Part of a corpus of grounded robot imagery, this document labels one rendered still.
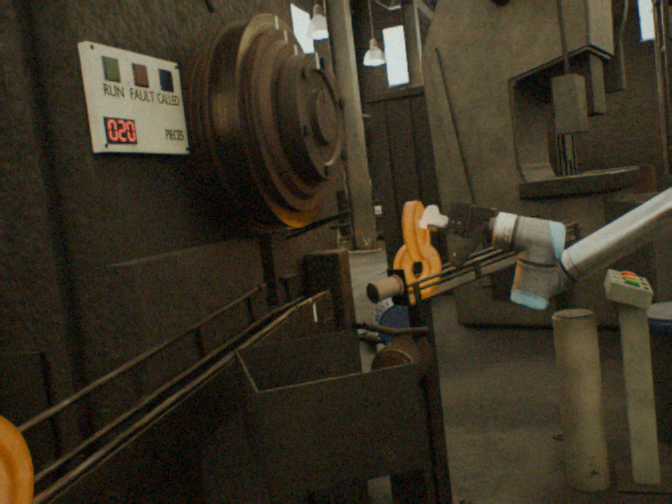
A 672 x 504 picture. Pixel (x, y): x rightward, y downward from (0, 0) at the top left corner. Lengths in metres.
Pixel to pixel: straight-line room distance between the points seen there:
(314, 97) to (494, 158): 2.74
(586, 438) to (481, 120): 2.45
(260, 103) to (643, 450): 1.47
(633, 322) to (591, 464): 0.43
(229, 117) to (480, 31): 3.00
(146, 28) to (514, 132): 2.98
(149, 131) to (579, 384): 1.38
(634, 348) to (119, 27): 1.57
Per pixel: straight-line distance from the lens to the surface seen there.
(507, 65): 4.09
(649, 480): 2.20
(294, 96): 1.35
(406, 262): 1.86
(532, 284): 1.66
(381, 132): 5.73
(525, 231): 1.65
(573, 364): 2.03
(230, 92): 1.32
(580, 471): 2.14
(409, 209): 1.68
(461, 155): 4.15
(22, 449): 0.86
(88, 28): 1.24
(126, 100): 1.24
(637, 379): 2.09
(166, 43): 1.42
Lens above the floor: 0.94
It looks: 5 degrees down
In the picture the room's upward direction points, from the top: 7 degrees counter-clockwise
